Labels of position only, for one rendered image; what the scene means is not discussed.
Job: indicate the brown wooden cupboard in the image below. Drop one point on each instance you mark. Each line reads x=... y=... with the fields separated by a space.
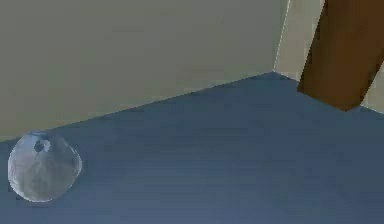
x=343 y=56

